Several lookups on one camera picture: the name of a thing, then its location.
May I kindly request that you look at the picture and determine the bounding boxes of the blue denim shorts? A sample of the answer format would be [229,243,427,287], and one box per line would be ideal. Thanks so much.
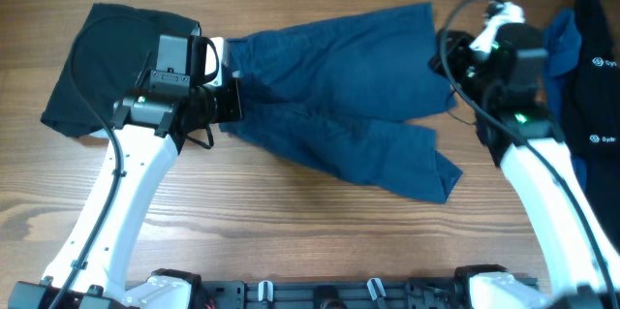
[223,3,462,203]

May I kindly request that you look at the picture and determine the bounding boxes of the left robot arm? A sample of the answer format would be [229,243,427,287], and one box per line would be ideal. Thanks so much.
[8,35,242,308]

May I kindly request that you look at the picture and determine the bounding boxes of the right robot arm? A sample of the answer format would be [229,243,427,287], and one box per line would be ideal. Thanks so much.
[429,22,619,308]

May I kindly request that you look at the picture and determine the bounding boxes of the blue garment in pile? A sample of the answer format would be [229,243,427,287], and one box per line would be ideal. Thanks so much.
[542,7,588,189]

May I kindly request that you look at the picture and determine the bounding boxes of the black folded garment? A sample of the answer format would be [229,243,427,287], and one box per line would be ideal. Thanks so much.
[41,3,201,138]

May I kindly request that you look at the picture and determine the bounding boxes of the black garment with logo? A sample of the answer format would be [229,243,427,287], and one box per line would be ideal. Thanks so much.
[562,0,619,247]

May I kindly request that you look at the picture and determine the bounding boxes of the right black cable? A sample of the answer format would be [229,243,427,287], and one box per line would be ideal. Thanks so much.
[438,0,620,300]

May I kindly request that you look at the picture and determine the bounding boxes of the black cable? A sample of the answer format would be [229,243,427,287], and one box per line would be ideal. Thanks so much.
[438,0,620,300]
[46,13,151,309]

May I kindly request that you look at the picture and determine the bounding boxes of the left black cable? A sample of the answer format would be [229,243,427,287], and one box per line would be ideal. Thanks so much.
[46,13,151,309]

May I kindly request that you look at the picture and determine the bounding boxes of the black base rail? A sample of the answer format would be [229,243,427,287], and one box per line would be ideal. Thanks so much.
[202,277,468,309]

